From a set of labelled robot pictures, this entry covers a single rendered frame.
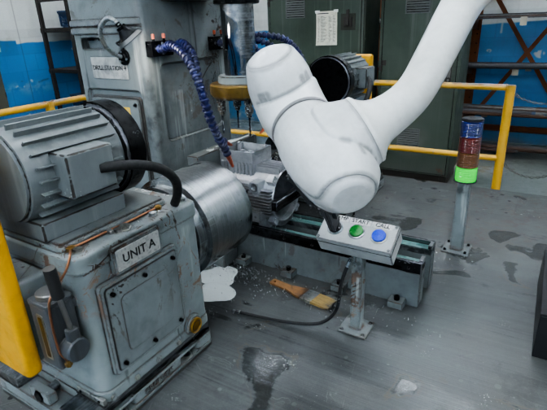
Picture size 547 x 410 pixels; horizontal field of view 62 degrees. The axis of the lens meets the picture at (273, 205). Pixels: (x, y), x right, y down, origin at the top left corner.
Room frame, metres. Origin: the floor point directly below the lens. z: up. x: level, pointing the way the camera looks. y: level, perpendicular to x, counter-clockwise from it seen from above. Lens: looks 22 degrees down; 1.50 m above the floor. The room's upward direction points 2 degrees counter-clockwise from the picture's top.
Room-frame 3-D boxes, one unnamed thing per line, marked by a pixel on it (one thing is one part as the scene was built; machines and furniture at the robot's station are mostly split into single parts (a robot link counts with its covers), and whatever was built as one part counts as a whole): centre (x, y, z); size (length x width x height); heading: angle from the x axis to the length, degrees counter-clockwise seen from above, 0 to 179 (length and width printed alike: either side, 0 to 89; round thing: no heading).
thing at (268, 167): (1.31, 0.04, 1.01); 0.20 x 0.19 x 0.19; 57
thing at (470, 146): (1.27, -0.57, 1.14); 0.06 x 0.06 x 0.04
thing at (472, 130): (1.27, -0.57, 1.19); 0.06 x 0.06 x 0.04
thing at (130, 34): (1.24, 0.36, 1.46); 0.18 x 0.11 x 0.13; 57
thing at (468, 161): (1.27, -0.57, 1.10); 0.06 x 0.06 x 0.04
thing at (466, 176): (1.27, -0.57, 1.05); 0.06 x 0.06 x 0.04
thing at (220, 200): (1.01, 0.23, 1.04); 0.37 x 0.25 x 0.25; 147
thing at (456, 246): (1.27, -0.57, 1.01); 0.08 x 0.08 x 0.42; 57
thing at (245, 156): (1.33, 0.08, 1.11); 0.12 x 0.11 x 0.07; 57
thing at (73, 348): (0.64, 0.35, 1.07); 0.08 x 0.07 x 0.20; 57
